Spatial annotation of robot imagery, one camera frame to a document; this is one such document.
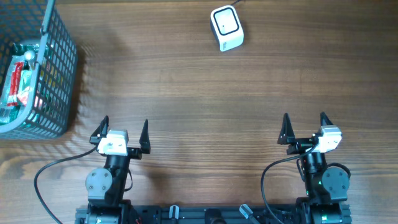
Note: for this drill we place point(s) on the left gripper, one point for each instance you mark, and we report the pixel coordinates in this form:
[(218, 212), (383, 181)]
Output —
[(103, 126)]

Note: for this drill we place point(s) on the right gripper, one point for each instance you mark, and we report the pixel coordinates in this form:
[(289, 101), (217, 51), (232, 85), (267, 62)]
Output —
[(287, 136)]

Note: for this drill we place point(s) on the light green snack pouch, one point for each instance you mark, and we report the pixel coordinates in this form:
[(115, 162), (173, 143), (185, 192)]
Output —
[(24, 87)]

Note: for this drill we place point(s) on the green 3M gloves package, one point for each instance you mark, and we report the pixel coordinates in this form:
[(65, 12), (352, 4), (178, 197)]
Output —
[(10, 109)]

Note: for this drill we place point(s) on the yellow liquid bottle silver cap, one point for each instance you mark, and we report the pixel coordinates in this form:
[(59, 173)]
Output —
[(30, 59)]

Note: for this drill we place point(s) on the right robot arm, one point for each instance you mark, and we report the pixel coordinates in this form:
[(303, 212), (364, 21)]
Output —
[(326, 184)]

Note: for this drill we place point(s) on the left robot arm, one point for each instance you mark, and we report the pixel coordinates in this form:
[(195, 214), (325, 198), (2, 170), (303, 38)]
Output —
[(107, 185)]

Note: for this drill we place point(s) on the white barcode scanner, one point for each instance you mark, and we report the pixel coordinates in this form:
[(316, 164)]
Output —
[(226, 28)]

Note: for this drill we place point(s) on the grey plastic mesh basket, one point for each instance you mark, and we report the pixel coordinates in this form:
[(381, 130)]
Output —
[(52, 82)]

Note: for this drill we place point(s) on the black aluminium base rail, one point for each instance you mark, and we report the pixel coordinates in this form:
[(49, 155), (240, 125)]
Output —
[(281, 213)]

